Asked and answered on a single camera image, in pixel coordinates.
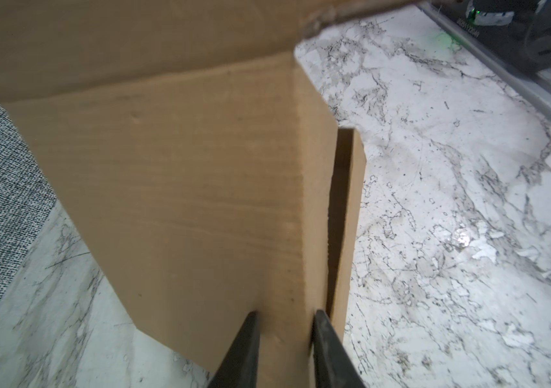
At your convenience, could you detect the brown cardboard box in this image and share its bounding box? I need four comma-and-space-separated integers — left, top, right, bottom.
0, 1, 400, 387

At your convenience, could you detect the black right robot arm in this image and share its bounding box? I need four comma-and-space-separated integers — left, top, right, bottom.
465, 1, 551, 73

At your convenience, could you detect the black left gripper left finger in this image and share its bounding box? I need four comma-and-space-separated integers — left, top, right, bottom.
207, 311, 260, 388

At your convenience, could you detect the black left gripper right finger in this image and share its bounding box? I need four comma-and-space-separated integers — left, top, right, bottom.
312, 310, 365, 388

